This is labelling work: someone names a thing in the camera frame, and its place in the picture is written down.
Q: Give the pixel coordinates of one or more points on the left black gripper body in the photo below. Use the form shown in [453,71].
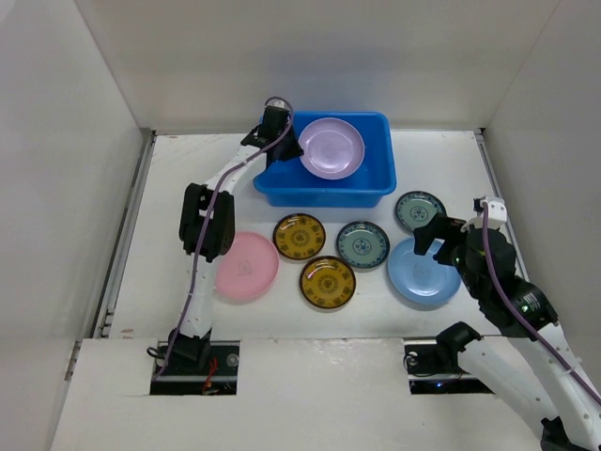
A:
[284,140]

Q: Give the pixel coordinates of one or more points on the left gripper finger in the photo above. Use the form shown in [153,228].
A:
[290,148]
[276,154]

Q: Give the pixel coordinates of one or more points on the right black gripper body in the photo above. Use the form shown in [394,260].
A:
[441,230]

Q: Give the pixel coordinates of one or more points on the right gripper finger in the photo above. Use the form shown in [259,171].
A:
[440,227]
[451,253]

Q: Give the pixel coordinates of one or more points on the purple plastic plate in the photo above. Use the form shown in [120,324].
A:
[332,148]

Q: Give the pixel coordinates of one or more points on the light blue plastic plate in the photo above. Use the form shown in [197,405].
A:
[421,279]

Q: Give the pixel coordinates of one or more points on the yellow patterned plate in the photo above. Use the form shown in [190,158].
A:
[327,282]
[299,236]

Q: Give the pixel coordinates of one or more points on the pink plastic plate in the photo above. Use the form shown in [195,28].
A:
[249,268]

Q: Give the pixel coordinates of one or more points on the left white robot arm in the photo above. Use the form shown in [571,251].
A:
[207,226]

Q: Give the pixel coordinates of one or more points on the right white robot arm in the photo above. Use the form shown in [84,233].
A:
[558,401]

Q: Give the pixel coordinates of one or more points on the blue white plate right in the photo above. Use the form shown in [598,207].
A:
[415,209]

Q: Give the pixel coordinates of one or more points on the blue white plate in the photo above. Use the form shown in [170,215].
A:
[415,209]
[362,245]

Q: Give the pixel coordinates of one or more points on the blue white plate centre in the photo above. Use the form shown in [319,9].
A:
[362,245]

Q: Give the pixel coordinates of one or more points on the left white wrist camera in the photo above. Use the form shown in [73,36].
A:
[276,101]

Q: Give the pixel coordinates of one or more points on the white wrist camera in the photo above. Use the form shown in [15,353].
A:
[493,211]
[276,101]

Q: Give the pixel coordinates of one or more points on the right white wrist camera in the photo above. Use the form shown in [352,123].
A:
[493,211]

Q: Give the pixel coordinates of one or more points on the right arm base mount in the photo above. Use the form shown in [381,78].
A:
[432,373]

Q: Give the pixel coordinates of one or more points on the left aluminium rail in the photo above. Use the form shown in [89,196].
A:
[106,305]

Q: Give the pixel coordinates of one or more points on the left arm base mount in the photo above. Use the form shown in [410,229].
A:
[183,377]

